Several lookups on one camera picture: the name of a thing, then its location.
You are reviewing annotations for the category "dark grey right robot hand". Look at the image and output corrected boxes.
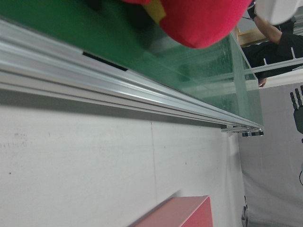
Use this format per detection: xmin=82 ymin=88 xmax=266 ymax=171
xmin=290 ymin=85 xmax=303 ymax=133

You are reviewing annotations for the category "aluminium profile post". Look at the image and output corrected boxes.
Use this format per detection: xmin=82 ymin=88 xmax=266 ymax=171
xmin=246 ymin=58 xmax=303 ymax=90

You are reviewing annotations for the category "red box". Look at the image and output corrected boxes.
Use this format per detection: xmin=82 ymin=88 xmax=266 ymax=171
xmin=125 ymin=195 xmax=214 ymax=227

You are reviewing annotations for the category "white grey left robot hand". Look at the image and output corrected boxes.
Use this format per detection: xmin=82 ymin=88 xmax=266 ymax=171
xmin=255 ymin=0 xmax=300 ymax=26

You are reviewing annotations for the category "green conveyor belt aluminium frame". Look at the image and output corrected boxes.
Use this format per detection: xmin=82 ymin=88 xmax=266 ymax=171
xmin=0 ymin=0 xmax=265 ymax=138

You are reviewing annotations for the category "grey fabric curtain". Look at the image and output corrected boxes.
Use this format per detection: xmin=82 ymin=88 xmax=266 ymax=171
xmin=236 ymin=82 xmax=303 ymax=227

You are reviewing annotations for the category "red plush toy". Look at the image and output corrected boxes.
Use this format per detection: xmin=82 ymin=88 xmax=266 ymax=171
xmin=87 ymin=0 xmax=256 ymax=49

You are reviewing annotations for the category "pale wooden box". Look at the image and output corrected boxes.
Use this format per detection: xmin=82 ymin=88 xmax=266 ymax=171
xmin=233 ymin=27 xmax=269 ymax=47

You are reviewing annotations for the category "person in black shirt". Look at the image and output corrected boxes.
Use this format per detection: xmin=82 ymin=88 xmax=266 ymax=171
xmin=241 ymin=2 xmax=303 ymax=88

